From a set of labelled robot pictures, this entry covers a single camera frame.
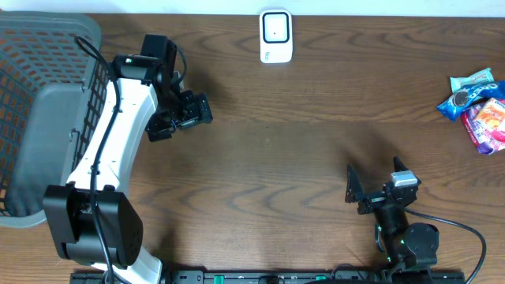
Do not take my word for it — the blue Oreo cookie pack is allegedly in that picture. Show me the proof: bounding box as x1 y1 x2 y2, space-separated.
436 80 504 121

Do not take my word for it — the orange snack packet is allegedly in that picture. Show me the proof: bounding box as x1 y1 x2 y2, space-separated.
474 98 504 132

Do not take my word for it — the purple snack package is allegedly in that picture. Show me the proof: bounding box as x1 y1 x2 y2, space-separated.
460 103 504 155

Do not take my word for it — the mint green wipes pack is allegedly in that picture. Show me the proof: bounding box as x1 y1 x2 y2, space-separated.
450 68 495 93

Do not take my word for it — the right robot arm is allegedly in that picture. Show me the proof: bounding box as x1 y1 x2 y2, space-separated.
345 157 439 283

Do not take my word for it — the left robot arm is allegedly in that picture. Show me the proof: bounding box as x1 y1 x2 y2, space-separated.
43 34 212 283

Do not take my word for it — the grey plastic mesh basket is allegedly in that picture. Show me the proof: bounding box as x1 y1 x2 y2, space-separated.
1 11 108 228

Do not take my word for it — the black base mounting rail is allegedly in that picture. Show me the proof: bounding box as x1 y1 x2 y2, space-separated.
69 269 466 284

